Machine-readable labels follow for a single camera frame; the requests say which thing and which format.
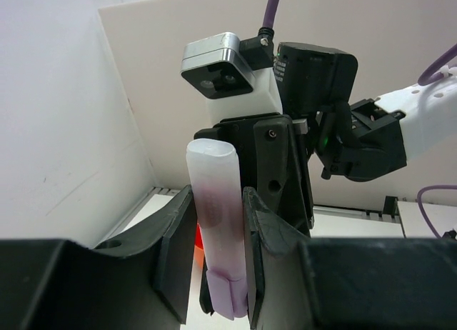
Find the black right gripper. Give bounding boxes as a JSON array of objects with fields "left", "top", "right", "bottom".
[{"left": 196, "top": 42, "right": 358, "bottom": 236}]

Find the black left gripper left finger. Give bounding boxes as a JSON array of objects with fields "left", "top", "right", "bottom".
[{"left": 1, "top": 187, "right": 196, "bottom": 329}]

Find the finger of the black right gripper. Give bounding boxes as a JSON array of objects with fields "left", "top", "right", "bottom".
[{"left": 199, "top": 262, "right": 214, "bottom": 314}]

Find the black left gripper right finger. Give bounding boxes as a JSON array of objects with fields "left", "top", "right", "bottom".
[{"left": 243, "top": 187, "right": 456, "bottom": 329}]

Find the purple translucent highlighter pen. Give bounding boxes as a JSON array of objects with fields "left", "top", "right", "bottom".
[{"left": 186, "top": 139, "right": 248, "bottom": 320}]

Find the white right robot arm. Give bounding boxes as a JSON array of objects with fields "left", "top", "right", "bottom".
[{"left": 181, "top": 33, "right": 456, "bottom": 329}]

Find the orange round divided container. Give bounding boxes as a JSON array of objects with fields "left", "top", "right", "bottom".
[{"left": 194, "top": 224, "right": 204, "bottom": 269}]

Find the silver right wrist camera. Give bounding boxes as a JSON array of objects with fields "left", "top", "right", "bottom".
[{"left": 181, "top": 28, "right": 283, "bottom": 125}]

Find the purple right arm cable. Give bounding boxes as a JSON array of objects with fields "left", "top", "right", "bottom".
[{"left": 257, "top": 0, "right": 457, "bottom": 240}]

